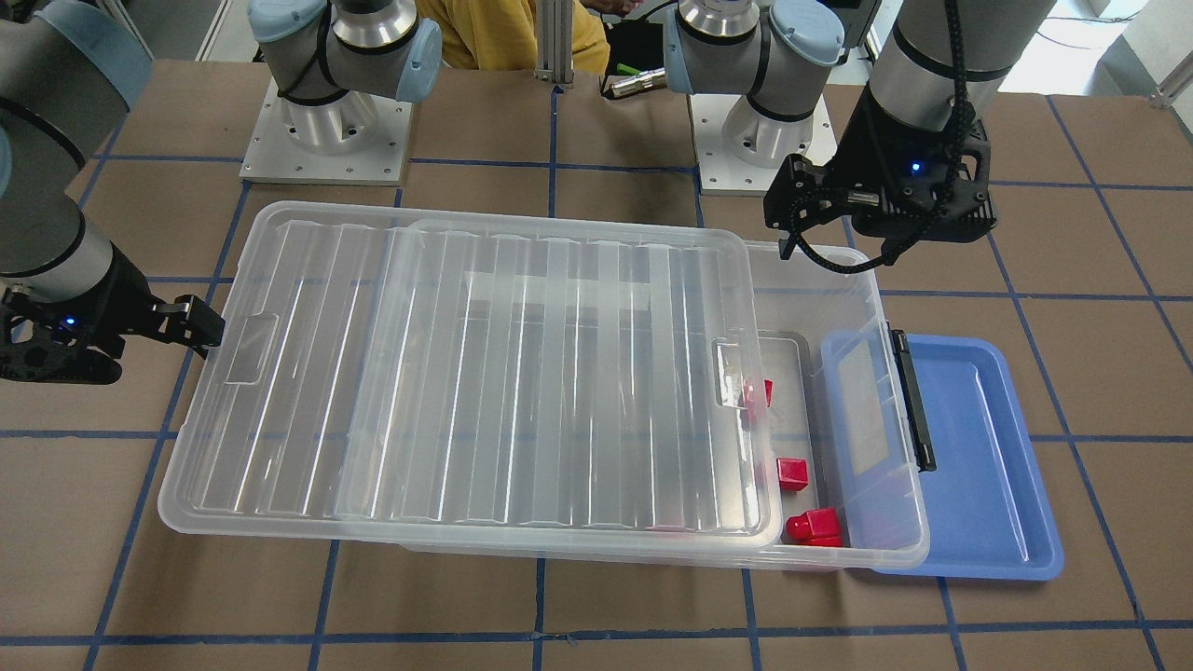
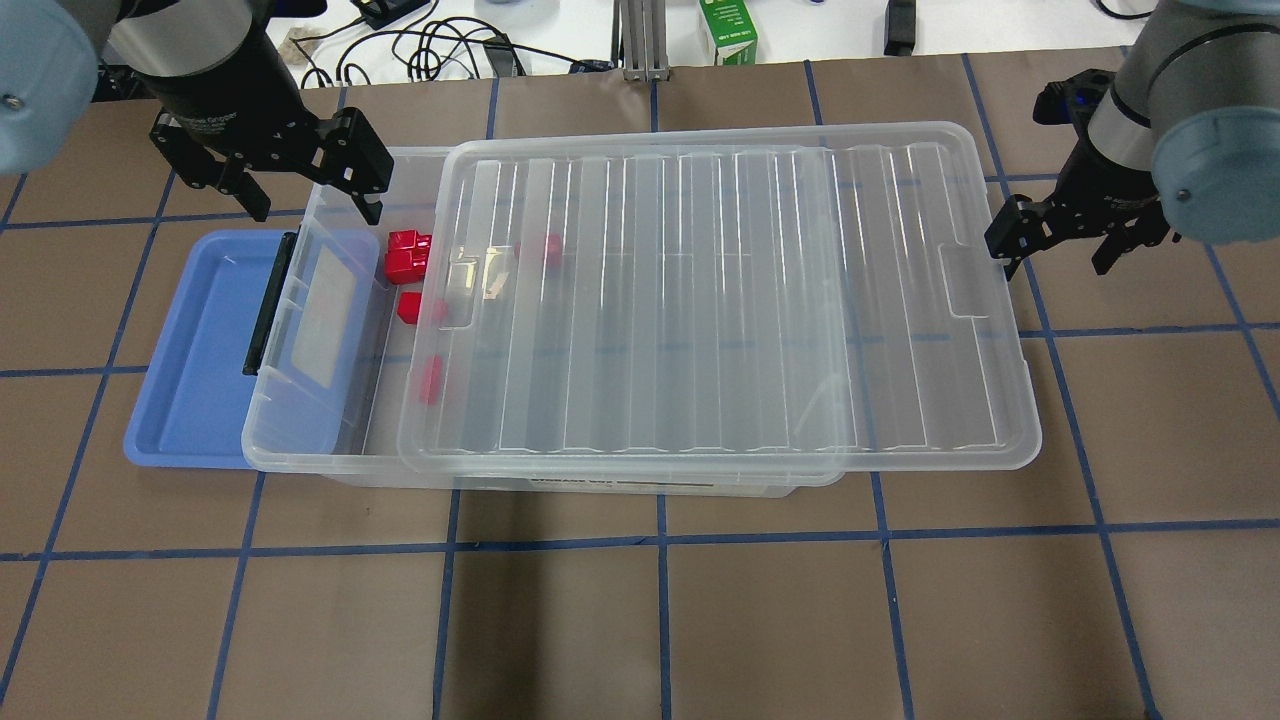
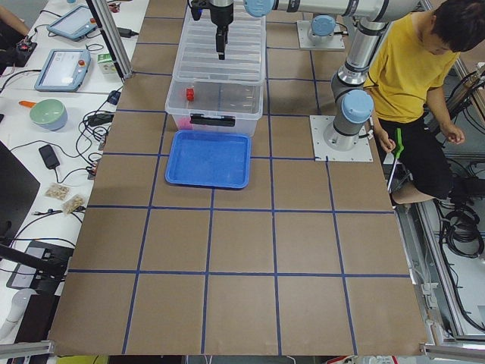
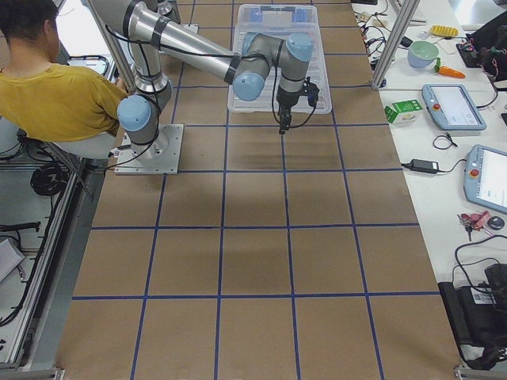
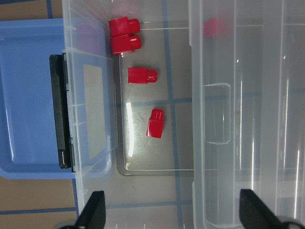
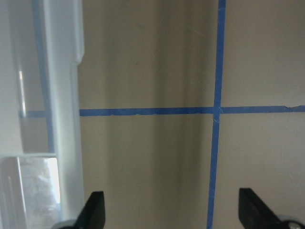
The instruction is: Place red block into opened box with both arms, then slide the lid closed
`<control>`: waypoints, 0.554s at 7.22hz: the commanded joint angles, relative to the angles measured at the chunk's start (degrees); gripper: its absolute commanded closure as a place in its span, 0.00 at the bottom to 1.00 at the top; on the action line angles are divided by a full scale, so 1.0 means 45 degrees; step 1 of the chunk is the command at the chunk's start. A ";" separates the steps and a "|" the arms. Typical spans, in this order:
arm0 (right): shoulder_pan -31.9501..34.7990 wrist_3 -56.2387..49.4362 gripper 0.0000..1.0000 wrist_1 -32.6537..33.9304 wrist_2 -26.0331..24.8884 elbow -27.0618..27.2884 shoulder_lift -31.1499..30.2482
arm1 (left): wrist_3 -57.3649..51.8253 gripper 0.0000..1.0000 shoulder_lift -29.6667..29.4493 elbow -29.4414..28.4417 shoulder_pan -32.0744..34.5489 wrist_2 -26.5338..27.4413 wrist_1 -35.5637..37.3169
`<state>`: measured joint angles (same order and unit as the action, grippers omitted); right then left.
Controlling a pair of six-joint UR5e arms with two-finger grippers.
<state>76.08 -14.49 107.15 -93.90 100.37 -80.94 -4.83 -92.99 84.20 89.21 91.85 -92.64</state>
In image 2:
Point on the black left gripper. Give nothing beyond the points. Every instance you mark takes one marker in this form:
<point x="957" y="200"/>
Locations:
<point x="228" y="103"/>

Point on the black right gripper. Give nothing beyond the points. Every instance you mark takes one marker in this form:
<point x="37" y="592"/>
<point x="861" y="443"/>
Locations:
<point x="1090" y="182"/>

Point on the clear plastic box lid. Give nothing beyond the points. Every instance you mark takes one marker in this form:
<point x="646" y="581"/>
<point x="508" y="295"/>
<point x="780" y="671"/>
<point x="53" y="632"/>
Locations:
<point x="937" y="378"/>

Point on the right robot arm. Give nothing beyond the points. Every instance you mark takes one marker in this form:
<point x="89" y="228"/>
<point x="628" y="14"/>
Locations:
<point x="1181" y="142"/>

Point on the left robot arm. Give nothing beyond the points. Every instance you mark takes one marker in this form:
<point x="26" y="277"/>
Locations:
<point x="52" y="51"/>

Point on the clear plastic storage box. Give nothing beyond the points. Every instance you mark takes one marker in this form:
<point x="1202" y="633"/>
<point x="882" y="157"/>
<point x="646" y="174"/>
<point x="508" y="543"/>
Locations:
<point x="400" y="330"/>

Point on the red block top pair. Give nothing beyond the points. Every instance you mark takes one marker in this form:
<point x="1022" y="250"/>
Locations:
<point x="407" y="256"/>

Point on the red block middle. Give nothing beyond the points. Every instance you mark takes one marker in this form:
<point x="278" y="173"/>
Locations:
<point x="414" y="308"/>

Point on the blue plastic tray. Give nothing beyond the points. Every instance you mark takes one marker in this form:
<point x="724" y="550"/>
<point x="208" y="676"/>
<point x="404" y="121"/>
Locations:
<point x="194" y="399"/>

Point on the red block lower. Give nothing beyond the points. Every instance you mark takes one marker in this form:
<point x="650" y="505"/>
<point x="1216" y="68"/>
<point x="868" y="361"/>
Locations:
<point x="431" y="380"/>

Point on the black device on table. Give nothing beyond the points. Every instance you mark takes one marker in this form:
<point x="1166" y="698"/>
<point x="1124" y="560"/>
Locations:
<point x="900" y="28"/>

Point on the red block under lid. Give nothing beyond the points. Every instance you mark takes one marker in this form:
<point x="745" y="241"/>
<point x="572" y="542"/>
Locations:
<point x="547" y="254"/>

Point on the green white carton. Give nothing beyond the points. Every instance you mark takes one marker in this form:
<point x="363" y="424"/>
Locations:
<point x="729" y="31"/>

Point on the black box latch handle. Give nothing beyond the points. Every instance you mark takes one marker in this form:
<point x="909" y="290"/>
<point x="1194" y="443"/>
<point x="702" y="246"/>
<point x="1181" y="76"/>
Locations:
<point x="269" y="303"/>

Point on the aluminium frame post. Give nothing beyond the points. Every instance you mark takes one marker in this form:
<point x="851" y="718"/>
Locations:
<point x="639" y="40"/>

